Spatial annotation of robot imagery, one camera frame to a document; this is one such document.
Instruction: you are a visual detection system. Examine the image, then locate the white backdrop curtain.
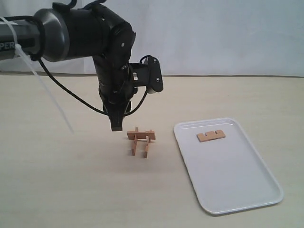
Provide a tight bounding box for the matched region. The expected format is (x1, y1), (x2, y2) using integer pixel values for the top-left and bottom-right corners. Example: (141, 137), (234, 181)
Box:
(0, 0), (304, 78)

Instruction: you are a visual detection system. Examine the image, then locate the white plastic tray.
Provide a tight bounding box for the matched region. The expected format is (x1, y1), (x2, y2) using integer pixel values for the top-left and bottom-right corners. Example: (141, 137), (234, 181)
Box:
(173, 117), (284, 215)

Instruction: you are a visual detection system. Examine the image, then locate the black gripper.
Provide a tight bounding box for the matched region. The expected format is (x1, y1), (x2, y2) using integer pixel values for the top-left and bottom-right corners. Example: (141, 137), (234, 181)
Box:
(94, 54), (138, 132)

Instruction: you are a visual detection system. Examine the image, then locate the black cable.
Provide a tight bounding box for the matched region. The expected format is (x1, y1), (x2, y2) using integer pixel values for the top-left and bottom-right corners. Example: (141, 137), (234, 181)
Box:
(4, 0), (149, 116)

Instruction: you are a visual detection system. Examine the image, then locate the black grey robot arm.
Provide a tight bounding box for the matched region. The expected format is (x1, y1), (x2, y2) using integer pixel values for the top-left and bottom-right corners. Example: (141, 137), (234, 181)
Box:
(0, 0), (136, 132)

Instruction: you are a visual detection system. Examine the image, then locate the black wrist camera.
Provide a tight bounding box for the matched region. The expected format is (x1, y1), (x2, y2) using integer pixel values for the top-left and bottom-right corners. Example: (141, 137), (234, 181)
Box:
(129, 55), (164, 94)

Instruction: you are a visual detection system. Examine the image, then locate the white zip tie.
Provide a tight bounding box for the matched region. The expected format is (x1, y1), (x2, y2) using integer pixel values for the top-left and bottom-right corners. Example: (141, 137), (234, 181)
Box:
(0, 17), (74, 134)

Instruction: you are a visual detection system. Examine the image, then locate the wooden notched piece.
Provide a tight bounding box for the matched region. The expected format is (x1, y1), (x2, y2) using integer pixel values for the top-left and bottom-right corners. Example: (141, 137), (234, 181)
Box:
(127, 131), (156, 140)
(131, 127), (139, 156)
(144, 130), (153, 158)
(197, 130), (226, 143)

